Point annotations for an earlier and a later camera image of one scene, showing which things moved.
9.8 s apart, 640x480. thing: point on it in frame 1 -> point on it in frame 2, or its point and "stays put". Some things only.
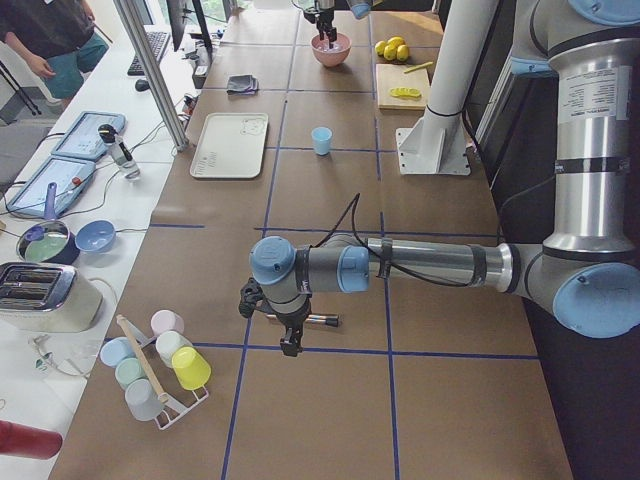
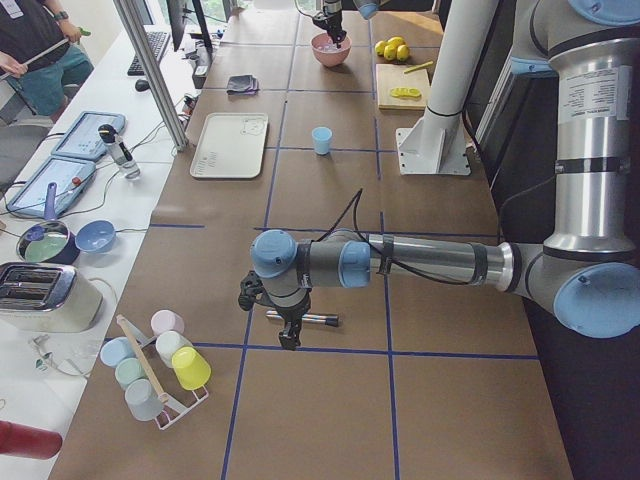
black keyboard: x=157 y=42 stays put
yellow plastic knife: x=418 y=66 stays put
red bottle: x=19 y=440 stays put
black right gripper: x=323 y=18 -> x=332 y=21
